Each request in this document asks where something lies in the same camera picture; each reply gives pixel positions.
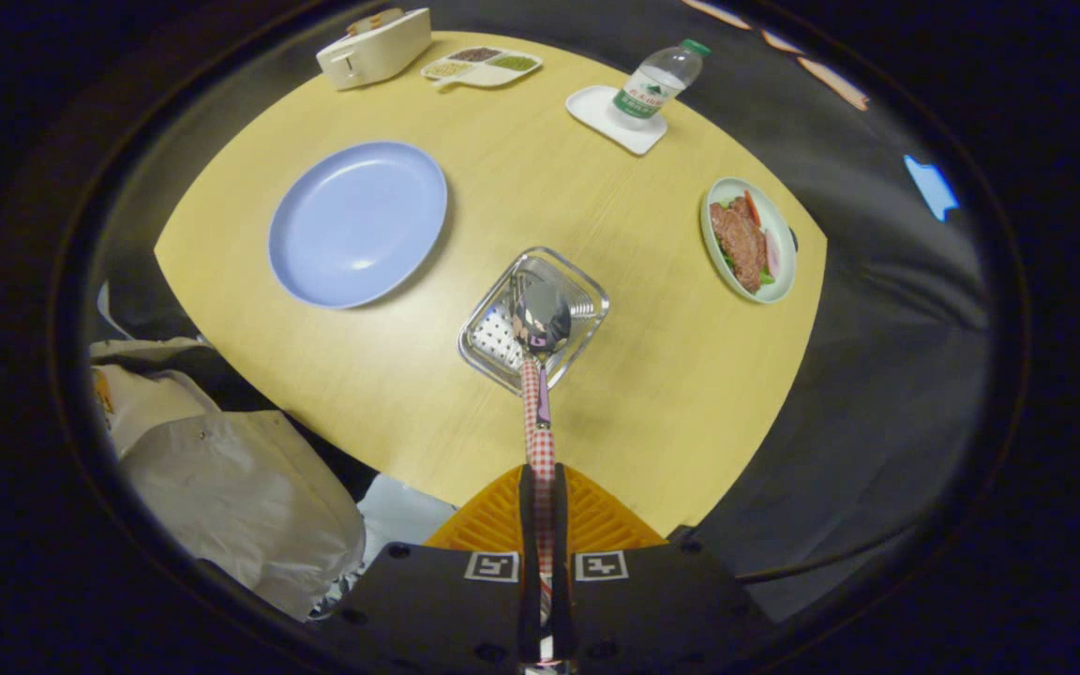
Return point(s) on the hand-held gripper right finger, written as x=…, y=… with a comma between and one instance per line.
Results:
x=560, y=534

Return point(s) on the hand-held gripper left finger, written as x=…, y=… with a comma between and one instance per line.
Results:
x=527, y=525

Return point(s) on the clear square glass dish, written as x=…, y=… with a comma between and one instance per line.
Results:
x=488, y=342

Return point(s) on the pale crumpled bag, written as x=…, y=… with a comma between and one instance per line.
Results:
x=240, y=497

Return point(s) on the green plate of meat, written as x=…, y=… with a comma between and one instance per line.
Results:
x=746, y=244

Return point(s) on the blue plate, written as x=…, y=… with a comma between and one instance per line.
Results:
x=352, y=225

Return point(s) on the white square coaster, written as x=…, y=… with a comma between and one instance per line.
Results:
x=596, y=108

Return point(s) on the white divided snack dish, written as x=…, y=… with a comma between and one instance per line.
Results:
x=479, y=70

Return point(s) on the clear plastic water bottle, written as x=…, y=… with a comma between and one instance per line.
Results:
x=657, y=84

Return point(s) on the white toaster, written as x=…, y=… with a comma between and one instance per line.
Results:
x=376, y=56

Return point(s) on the toast slice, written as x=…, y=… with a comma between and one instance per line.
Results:
x=356, y=24
x=388, y=15

